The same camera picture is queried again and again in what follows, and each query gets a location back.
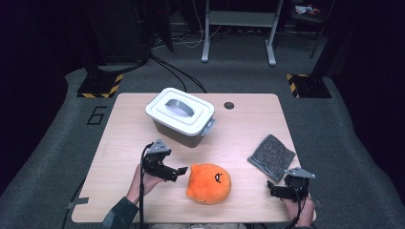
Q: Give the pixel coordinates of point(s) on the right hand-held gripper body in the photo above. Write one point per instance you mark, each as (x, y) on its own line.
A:
(296, 187)

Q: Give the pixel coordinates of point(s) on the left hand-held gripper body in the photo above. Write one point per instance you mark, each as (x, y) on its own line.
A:
(154, 159)

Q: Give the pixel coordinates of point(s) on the grey plastic storage box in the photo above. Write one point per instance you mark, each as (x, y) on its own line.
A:
(178, 136)

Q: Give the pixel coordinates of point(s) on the grey cloth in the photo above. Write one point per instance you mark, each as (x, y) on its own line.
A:
(272, 156)

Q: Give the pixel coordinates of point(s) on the orange plush toy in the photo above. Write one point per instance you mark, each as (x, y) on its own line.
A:
(208, 187)

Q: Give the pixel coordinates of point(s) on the person's right hand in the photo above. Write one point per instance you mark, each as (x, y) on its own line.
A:
(302, 213)

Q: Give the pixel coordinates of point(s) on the person's left hand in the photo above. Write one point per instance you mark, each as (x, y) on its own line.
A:
(143, 186)

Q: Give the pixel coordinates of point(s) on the grey tape strip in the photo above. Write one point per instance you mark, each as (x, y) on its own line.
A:
(317, 203)
(78, 202)

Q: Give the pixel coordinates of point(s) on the black striped stand base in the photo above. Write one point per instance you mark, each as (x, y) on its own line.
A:
(310, 86)
(98, 86)

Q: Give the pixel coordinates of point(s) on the black cabinet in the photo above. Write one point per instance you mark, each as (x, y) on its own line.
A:
(117, 31)

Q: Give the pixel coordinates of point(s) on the colourful item on shelf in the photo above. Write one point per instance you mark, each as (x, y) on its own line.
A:
(305, 9)

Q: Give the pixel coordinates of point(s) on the white desk frame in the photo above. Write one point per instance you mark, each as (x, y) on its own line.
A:
(242, 18)

